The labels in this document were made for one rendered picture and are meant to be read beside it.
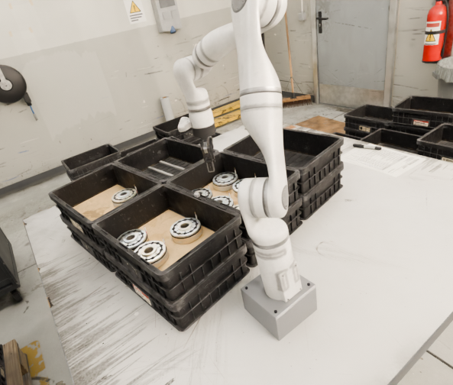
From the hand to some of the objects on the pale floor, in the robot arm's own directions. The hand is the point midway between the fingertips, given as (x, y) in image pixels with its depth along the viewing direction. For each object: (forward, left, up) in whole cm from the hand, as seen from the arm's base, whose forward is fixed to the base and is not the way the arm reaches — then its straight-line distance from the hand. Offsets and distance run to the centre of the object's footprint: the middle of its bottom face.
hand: (211, 163), depth 114 cm
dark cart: (+162, +110, -85) cm, 214 cm away
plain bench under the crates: (+15, -12, -100) cm, 102 cm away
